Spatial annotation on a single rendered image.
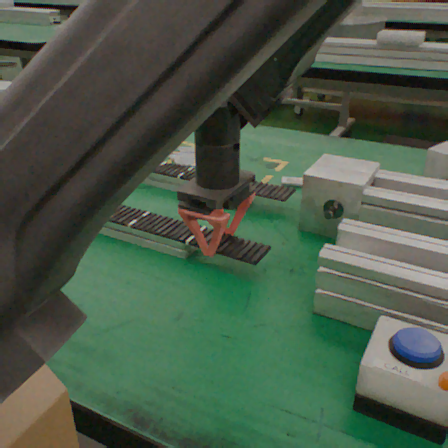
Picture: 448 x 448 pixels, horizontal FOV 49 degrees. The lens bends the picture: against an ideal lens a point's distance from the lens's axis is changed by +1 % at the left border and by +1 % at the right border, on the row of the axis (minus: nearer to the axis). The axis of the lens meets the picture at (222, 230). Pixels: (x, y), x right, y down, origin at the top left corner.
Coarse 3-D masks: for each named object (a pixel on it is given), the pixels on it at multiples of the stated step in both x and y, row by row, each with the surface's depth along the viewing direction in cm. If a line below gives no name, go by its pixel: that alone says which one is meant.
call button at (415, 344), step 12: (396, 336) 44; (408, 336) 44; (420, 336) 44; (432, 336) 44; (396, 348) 44; (408, 348) 43; (420, 348) 43; (432, 348) 43; (420, 360) 42; (432, 360) 42
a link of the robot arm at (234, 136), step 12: (228, 108) 56; (216, 120) 56; (228, 120) 57; (240, 120) 59; (204, 132) 57; (216, 132) 57; (228, 132) 57; (204, 144) 58; (216, 144) 58; (228, 144) 58
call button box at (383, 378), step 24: (384, 336) 46; (384, 360) 43; (408, 360) 43; (360, 384) 44; (384, 384) 43; (408, 384) 41; (432, 384) 41; (360, 408) 45; (384, 408) 44; (408, 408) 43; (432, 408) 41; (432, 432) 42
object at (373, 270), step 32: (352, 224) 60; (320, 256) 54; (352, 256) 54; (384, 256) 59; (416, 256) 57; (320, 288) 57; (352, 288) 54; (384, 288) 52; (416, 288) 51; (352, 320) 56; (416, 320) 53
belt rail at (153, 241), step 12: (108, 228) 75; (120, 228) 73; (132, 228) 72; (132, 240) 73; (144, 240) 72; (156, 240) 71; (168, 240) 69; (168, 252) 70; (180, 252) 69; (192, 252) 71
